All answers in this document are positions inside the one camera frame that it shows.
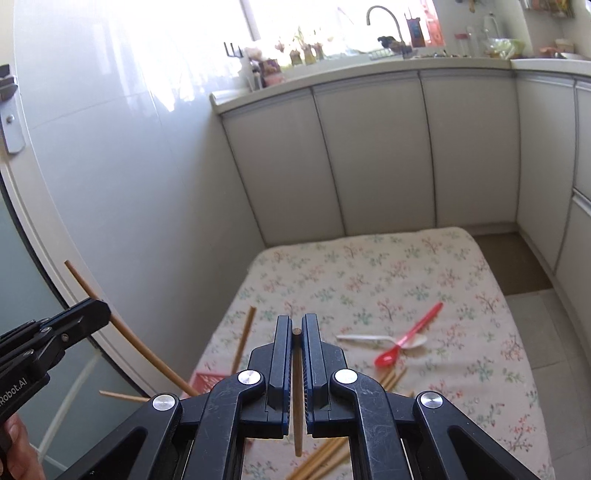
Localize white plastic spoon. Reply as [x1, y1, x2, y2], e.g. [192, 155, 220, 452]
[336, 333, 428, 350]

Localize red packet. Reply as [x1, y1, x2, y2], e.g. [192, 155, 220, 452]
[405, 11, 438, 48]

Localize wooden chopstick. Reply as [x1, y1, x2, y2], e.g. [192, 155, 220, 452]
[292, 327, 304, 457]
[64, 260, 200, 398]
[229, 305, 257, 372]
[99, 390, 153, 404]

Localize pile of chopsticks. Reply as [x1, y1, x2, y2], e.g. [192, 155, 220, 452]
[285, 367, 415, 480]

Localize person's left hand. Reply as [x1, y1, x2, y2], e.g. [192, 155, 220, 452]
[0, 412, 47, 480]

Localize kitchen window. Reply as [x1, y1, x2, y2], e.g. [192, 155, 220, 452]
[240, 0, 439, 56]

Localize brown floor mat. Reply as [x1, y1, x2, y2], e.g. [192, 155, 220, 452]
[473, 232, 553, 297]

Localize frosted glass door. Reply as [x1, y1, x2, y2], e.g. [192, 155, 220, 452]
[0, 152, 204, 480]

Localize floral tablecloth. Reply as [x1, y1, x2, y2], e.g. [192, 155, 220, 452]
[185, 226, 557, 480]

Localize metal door lock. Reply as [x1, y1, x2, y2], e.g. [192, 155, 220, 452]
[0, 65, 25, 155]

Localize white kitchen cabinet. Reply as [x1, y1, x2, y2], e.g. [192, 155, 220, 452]
[217, 69, 591, 324]

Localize red plastic basket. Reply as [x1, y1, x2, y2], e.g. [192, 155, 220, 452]
[193, 370, 234, 398]

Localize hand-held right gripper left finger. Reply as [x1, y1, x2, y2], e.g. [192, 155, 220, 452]
[55, 315, 294, 480]

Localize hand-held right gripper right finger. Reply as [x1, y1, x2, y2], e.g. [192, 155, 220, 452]
[300, 314, 529, 480]

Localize red plastic spoon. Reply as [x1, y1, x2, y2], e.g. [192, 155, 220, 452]
[374, 302, 444, 368]

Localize metal faucet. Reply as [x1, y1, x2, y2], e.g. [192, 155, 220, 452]
[366, 6, 413, 52]

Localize glass bowl of greens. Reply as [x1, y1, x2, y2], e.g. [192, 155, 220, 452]
[482, 38, 526, 59]

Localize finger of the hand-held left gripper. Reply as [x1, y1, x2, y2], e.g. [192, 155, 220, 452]
[0, 298, 112, 366]

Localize white kitchen countertop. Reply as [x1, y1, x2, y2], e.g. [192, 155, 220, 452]
[210, 50, 591, 114]

